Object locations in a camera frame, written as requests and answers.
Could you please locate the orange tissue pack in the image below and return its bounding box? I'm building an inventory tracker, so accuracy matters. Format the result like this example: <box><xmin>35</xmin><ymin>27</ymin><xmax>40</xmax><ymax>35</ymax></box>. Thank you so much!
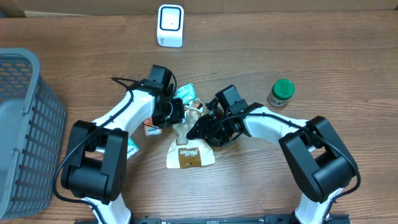
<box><xmin>143</xmin><ymin>117</ymin><xmax>162</xmax><ymax>136</ymax></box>

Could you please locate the beige Pantree snack bag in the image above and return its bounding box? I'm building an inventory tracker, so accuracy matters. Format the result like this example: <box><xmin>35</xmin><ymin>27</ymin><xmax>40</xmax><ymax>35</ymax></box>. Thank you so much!
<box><xmin>166</xmin><ymin>98</ymin><xmax>215</xmax><ymax>169</ymax></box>

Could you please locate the teal snack packet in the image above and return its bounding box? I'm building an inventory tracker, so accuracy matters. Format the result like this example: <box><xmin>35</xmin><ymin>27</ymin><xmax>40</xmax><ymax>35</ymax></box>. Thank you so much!
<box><xmin>174</xmin><ymin>83</ymin><xmax>196</xmax><ymax>105</ymax></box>

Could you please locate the teal tissue pack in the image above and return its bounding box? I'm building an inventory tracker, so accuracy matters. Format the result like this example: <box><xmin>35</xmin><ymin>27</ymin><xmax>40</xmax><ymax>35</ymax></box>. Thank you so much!
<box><xmin>127</xmin><ymin>138</ymin><xmax>139</xmax><ymax>160</ymax></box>

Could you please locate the green lid jar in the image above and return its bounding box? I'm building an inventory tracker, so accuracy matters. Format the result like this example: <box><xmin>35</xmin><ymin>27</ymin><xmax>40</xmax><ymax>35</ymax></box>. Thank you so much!
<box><xmin>267</xmin><ymin>79</ymin><xmax>295</xmax><ymax>108</ymax></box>

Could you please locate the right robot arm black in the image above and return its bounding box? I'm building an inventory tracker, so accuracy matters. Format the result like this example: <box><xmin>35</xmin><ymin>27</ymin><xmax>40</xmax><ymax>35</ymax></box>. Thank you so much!
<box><xmin>186</xmin><ymin>85</ymin><xmax>361</xmax><ymax>223</ymax></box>

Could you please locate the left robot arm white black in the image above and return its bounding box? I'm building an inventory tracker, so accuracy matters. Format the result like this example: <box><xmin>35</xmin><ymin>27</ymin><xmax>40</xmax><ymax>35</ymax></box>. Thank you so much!
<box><xmin>52</xmin><ymin>65</ymin><xmax>185</xmax><ymax>223</ymax></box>

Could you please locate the white barcode scanner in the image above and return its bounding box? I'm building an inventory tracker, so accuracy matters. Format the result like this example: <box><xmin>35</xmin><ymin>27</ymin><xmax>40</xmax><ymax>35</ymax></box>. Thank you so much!
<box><xmin>157</xmin><ymin>4</ymin><xmax>185</xmax><ymax>48</ymax></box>

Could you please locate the grey plastic mesh basket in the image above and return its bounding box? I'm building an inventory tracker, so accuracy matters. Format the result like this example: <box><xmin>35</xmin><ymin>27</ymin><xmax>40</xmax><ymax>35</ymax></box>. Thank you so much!
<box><xmin>1</xmin><ymin>48</ymin><xmax>67</xmax><ymax>220</ymax></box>

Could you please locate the cardboard backdrop panel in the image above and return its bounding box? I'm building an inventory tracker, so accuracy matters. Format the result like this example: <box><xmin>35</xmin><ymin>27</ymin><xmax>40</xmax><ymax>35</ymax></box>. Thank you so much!
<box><xmin>1</xmin><ymin>0</ymin><xmax>397</xmax><ymax>17</ymax></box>

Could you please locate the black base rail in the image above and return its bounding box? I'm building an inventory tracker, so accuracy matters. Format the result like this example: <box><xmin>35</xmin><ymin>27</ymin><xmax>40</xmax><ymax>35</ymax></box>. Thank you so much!
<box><xmin>74</xmin><ymin>214</ymin><xmax>351</xmax><ymax>224</ymax></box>

